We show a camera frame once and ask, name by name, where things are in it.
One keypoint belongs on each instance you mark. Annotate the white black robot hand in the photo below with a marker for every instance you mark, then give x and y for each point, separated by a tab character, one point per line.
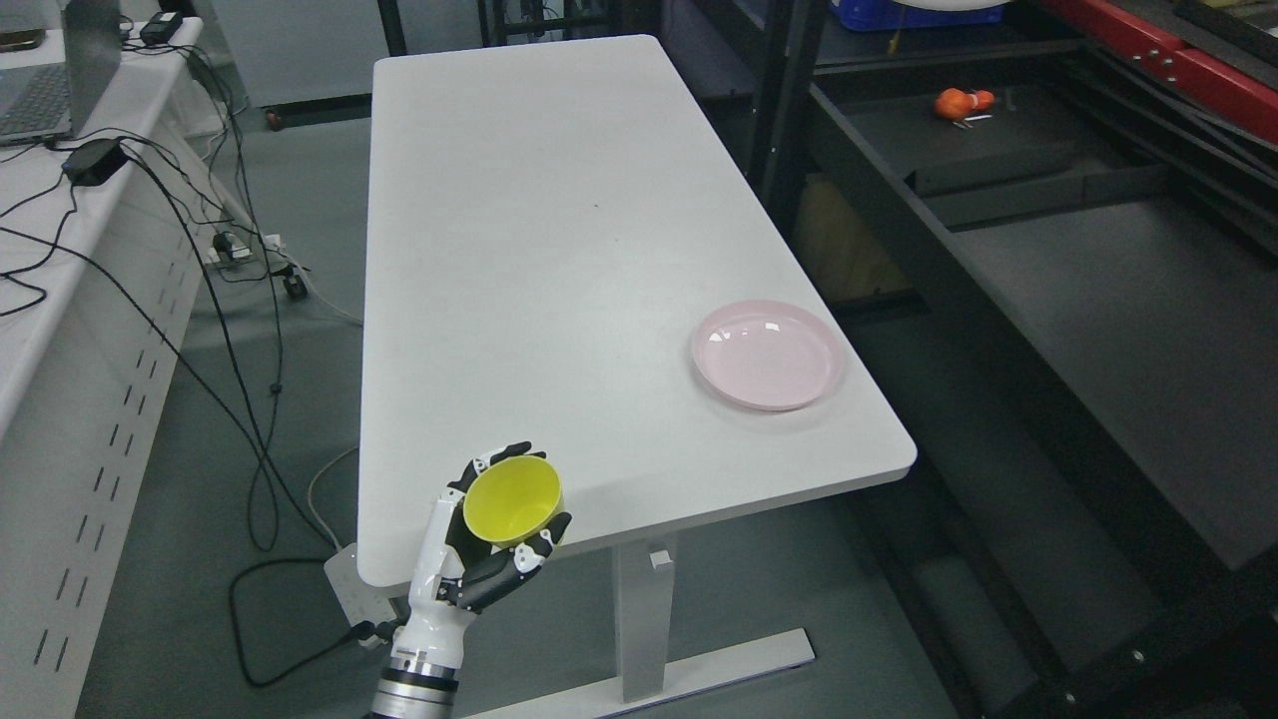
457	575

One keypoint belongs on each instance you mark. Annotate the yellow plastic cup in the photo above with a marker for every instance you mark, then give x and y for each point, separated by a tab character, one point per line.
512	500

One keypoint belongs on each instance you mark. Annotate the black metal shelf rack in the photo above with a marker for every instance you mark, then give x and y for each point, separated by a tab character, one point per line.
1084	352

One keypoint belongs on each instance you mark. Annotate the orange object on shelf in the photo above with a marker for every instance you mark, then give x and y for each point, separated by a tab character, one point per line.
958	105

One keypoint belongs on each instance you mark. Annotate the white power strip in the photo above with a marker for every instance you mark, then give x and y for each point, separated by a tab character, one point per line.
359	601

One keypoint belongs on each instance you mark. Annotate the white table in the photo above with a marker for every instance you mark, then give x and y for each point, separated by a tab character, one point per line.
547	224

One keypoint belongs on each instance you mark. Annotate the pink plastic plate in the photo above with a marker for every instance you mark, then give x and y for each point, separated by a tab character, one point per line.
767	355

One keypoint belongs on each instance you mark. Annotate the white side desk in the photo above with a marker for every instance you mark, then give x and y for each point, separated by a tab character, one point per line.
107	280

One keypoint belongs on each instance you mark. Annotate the black power adapter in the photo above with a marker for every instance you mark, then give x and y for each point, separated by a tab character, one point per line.
94	162

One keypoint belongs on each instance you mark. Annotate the black charger brick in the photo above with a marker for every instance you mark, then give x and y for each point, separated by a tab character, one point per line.
161	28

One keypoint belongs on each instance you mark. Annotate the grey laptop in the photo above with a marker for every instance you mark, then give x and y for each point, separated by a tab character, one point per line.
54	100

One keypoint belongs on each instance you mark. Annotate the black smartphone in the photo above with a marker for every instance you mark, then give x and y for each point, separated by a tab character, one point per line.
18	40

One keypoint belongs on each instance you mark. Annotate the blue plastic crate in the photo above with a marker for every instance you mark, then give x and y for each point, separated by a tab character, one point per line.
874	16

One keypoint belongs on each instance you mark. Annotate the red metal beam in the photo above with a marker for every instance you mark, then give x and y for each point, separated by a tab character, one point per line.
1171	57

